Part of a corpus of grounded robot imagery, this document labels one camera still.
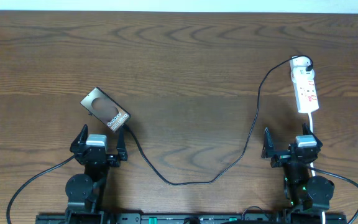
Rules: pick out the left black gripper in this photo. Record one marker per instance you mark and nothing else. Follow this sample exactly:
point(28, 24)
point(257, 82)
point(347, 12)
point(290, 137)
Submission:
point(120, 152)

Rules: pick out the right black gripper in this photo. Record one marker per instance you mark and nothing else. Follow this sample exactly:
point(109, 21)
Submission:
point(279, 157)

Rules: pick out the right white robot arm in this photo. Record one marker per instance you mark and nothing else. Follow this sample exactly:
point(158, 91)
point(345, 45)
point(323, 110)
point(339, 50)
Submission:
point(309, 195)

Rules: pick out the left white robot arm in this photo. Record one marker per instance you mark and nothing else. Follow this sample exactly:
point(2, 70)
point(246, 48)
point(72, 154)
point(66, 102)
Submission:
point(85, 191)

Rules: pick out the white power strip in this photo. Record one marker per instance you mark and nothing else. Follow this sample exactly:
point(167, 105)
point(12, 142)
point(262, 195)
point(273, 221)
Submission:
point(302, 76)

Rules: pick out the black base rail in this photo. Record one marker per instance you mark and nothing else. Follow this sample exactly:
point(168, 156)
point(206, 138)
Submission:
point(136, 218)

